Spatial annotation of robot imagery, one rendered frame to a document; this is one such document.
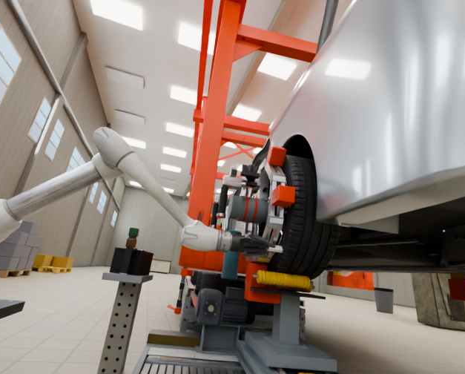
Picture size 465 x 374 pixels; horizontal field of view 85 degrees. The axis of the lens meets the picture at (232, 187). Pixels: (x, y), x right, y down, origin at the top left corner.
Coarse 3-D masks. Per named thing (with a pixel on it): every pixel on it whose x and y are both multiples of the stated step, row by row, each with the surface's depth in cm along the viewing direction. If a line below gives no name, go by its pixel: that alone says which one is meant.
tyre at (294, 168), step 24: (288, 168) 123; (312, 168) 122; (312, 192) 112; (288, 216) 113; (312, 216) 110; (288, 240) 110; (312, 240) 110; (336, 240) 111; (264, 264) 136; (288, 264) 115; (312, 264) 115
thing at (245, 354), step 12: (240, 348) 131; (240, 360) 127; (252, 360) 110; (252, 372) 107; (264, 372) 104; (276, 372) 100; (288, 372) 108; (300, 372) 109; (312, 372) 108; (324, 372) 103; (336, 372) 108
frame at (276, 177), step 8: (264, 160) 138; (264, 168) 142; (272, 168) 125; (280, 168) 128; (272, 176) 119; (280, 176) 118; (272, 184) 117; (280, 184) 118; (256, 192) 164; (272, 208) 113; (280, 208) 114; (272, 216) 112; (280, 216) 112; (272, 224) 111; (280, 224) 112; (264, 232) 117; (272, 232) 118; (272, 240) 116; (248, 256) 138; (256, 256) 122; (264, 256) 120
